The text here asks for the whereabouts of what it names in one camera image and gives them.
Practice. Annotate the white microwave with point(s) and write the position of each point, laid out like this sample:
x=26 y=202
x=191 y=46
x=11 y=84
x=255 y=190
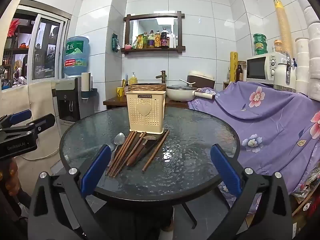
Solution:
x=262 y=67

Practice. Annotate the brown wooden chopstick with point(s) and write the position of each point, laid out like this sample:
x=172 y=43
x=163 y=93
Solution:
x=120 y=152
x=127 y=153
x=124 y=153
x=136 y=146
x=156 y=151

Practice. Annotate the yellow roll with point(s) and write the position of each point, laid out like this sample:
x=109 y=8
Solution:
x=233 y=66

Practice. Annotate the yellow soap bottle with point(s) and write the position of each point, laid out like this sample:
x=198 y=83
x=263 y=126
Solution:
x=133 y=79

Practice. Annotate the cream rice cooker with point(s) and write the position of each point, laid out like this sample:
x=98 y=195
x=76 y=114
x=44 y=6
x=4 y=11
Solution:
x=201 y=78

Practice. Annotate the orange lid jar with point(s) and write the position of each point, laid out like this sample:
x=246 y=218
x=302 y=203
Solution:
x=277 y=46

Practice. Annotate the green wall packet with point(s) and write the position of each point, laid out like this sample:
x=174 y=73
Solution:
x=115 y=42

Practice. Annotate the purple floral cloth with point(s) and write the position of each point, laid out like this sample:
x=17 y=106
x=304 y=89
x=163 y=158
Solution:
x=262 y=130

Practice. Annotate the sliding glass window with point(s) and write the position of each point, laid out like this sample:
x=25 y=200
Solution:
x=47 y=47

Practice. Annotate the grey water dispenser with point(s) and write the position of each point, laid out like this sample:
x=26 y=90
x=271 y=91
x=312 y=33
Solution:
x=68 y=100

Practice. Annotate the pink cup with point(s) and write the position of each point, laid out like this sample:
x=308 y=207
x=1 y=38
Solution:
x=128 y=47

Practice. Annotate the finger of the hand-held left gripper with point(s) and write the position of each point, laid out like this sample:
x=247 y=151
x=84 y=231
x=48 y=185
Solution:
x=21 y=116
x=42 y=123

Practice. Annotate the white thermos kettle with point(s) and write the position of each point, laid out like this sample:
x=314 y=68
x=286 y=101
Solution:
x=283 y=76

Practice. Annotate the brown glass bottle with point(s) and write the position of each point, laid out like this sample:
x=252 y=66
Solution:
x=239 y=73

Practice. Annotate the wooden framed mirror shelf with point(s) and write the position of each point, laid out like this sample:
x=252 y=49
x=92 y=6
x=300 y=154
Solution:
x=155 y=15

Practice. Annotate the green bottle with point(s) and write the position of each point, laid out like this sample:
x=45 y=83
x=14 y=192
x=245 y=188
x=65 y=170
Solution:
x=145 y=40

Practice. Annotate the black chopstick with gold band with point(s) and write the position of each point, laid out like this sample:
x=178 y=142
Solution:
x=150 y=150

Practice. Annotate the tall stack of yellow cups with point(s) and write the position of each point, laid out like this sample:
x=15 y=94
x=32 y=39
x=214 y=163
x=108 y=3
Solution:
x=283 y=25

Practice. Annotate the dark sauce bottle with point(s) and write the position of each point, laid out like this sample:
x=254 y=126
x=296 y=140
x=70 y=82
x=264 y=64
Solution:
x=164 y=38

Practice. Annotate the yellow green packet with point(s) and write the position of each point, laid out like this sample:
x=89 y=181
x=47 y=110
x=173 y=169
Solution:
x=138 y=42

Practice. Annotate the white cup dispenser tube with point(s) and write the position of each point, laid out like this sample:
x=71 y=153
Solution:
x=85 y=81

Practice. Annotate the bronze faucet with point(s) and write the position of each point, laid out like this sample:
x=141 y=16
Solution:
x=162 y=76

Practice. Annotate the wooden counter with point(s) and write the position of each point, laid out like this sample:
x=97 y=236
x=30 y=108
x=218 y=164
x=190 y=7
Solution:
x=110 y=102

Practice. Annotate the wicker rimmed basin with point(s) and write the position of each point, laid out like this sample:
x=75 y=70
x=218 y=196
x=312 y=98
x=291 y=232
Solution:
x=147 y=87

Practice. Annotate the person's left hand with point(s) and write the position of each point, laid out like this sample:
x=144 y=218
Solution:
x=11 y=180

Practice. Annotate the stack of white cups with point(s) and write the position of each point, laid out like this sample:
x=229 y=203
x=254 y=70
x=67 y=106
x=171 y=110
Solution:
x=302 y=65

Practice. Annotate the yellow mug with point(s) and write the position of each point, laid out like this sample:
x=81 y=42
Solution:
x=120 y=91

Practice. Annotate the green tub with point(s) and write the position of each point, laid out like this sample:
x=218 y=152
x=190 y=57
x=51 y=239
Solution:
x=260 y=38
x=260 y=49

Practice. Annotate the stacks of white foam bowls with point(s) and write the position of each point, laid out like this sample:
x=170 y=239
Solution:
x=314 y=42

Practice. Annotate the large metal spoon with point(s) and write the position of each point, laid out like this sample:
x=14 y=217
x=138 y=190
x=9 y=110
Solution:
x=119 y=138

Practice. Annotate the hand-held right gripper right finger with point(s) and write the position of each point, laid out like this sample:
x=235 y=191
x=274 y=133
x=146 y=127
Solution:
x=226 y=170

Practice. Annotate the blue water jug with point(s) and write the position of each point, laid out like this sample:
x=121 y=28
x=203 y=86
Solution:
x=76 y=55

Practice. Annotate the round glass table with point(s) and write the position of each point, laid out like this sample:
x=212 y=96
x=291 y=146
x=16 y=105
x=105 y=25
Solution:
x=190 y=155

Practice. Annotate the red flower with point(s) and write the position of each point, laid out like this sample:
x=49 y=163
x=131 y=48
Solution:
x=13 y=27

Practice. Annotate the beige perforated utensil holder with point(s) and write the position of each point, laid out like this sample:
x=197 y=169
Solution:
x=145 y=110

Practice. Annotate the amber oil bottle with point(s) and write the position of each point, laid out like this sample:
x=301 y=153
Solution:
x=157 y=39

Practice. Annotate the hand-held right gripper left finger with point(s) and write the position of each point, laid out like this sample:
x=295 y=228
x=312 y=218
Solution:
x=96 y=170

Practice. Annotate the white plastic bottle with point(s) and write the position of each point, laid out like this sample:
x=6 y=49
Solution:
x=172 y=41

